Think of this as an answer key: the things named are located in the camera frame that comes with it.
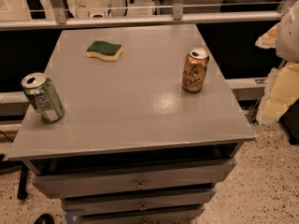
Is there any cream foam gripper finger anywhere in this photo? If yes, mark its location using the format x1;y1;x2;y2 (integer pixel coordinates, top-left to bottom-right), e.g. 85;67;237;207
255;23;278;49
256;62;299;125

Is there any green and yellow sponge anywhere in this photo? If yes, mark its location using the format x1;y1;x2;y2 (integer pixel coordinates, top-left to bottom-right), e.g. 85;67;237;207
86;41;122;62

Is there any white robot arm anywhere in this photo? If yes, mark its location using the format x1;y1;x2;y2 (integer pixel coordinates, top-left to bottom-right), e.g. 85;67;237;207
255;0;299;124

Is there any gold La Croix can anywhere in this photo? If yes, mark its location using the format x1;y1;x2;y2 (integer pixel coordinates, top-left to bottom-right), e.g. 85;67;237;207
182;47;209;92

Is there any middle grey drawer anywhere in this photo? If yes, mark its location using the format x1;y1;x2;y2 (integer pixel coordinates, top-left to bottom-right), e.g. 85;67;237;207
63;188;216;217

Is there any grey drawer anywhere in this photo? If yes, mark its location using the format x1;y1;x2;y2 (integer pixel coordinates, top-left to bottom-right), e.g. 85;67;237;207
63;188;216;217
32;159;235;198
74;205;203;224

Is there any grey drawer cabinet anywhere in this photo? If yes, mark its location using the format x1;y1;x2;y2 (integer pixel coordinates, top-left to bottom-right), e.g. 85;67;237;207
7;23;257;224

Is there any bottom grey drawer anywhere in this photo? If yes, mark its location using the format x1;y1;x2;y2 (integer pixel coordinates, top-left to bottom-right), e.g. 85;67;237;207
74;205;203;224

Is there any green soda can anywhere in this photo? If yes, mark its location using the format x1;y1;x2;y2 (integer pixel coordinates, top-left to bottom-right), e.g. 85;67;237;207
21;73;64;123

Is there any top grey drawer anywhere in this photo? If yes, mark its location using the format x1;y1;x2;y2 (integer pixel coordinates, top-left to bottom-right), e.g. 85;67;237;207
32;159;235;198

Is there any black table leg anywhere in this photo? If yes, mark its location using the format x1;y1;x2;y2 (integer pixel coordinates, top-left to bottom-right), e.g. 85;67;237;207
17;165;28;200

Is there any metal railing frame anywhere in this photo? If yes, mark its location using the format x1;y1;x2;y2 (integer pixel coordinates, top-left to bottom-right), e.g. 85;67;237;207
0;0;297;31

